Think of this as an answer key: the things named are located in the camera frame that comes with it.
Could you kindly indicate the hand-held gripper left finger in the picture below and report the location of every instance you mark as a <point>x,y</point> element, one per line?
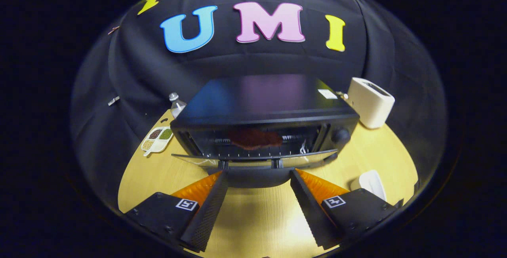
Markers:
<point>208,214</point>

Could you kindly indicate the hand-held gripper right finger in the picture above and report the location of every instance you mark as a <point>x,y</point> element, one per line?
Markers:
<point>309,212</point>

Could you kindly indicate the brown fried meat piece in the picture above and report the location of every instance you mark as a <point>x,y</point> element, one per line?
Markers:
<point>253,139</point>

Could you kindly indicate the black toaster oven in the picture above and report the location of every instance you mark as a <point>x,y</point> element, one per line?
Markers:
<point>261,99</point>

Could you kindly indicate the white bread toaster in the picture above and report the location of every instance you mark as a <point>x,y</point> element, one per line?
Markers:
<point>370,103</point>

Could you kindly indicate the white ridged plate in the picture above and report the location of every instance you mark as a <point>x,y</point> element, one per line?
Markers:
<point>372,183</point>

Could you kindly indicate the white divided spice dish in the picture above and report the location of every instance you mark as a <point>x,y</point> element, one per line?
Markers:
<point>157,140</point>

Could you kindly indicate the clear plastic bottle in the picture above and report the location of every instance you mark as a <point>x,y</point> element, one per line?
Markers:
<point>177,105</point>

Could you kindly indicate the black backdrop cloth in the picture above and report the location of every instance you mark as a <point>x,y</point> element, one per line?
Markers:
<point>158,76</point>

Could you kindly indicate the silver cloth clip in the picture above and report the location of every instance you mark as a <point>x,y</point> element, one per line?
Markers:
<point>113,101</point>

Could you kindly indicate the pink cloth clip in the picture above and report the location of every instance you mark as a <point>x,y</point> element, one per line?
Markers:
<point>113,30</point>

